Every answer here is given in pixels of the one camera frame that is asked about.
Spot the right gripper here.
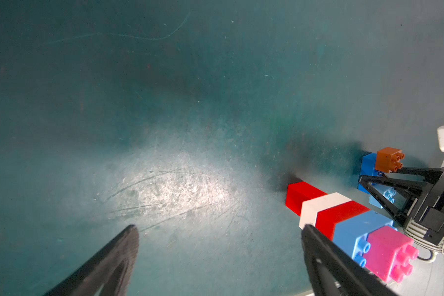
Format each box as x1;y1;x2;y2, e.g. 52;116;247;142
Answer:
359;161;444;254

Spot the light blue small lego brick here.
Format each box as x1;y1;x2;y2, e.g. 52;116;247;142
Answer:
369;184;397;209

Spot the red 2x2 lego brick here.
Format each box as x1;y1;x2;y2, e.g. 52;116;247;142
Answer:
285;181;326;216

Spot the green table mat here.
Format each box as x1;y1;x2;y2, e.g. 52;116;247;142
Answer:
0;1;444;296

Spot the orange 2x2 lego brick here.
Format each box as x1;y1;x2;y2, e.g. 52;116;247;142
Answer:
374;148;405;173

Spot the light blue 2x4 lego brick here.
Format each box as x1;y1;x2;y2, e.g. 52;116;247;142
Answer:
333;210;393;268

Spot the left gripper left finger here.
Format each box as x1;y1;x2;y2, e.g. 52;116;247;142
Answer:
45;224;139;296

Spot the white 2x4 lego brick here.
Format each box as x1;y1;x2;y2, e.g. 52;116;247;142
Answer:
299;192;352;229

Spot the magenta 2x2 lego brick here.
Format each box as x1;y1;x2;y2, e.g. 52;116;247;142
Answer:
363;226;419;283

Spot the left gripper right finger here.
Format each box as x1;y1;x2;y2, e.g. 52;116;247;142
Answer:
301;224;396;296

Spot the red 2x4 lego brick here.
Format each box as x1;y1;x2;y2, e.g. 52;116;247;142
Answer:
315;201;369;241

